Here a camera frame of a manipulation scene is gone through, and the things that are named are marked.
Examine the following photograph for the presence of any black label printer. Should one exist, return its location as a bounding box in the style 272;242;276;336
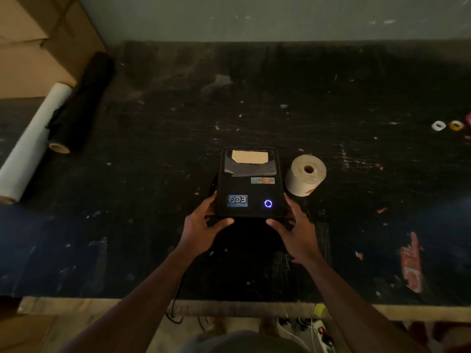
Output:
216;147;287;218

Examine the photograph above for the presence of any person's left forearm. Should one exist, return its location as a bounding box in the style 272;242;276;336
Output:
61;249;192;353

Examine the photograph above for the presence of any person's grey shirt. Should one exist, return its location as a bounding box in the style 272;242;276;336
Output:
180;330;310;353

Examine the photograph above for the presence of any white power strip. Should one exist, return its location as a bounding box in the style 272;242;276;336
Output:
310;320;336;350

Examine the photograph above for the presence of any red torn sticker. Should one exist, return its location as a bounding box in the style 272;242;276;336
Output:
400;232;424;294

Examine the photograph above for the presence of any person's left hand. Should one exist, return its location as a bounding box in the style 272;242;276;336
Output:
177;193;235;258

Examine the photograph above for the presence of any white film roll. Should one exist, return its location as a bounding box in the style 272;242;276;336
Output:
0;83;73;205

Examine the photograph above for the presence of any black cable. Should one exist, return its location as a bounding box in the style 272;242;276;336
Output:
165;276;184;325

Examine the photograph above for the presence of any person's right hand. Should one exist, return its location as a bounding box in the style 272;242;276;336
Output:
266;193;321;263

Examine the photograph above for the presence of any white cable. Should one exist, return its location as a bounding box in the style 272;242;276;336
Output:
276;319;311;353

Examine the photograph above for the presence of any brown cardboard box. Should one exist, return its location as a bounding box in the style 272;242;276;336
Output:
0;0;106;76
0;38;79;100

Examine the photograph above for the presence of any person's right forearm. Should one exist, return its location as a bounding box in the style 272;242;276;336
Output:
303;253;427;353

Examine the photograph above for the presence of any white label paper roll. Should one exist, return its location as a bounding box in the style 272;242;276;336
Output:
285;154;327;197

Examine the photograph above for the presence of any black film roll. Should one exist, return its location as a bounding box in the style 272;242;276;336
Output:
48;51;115;155

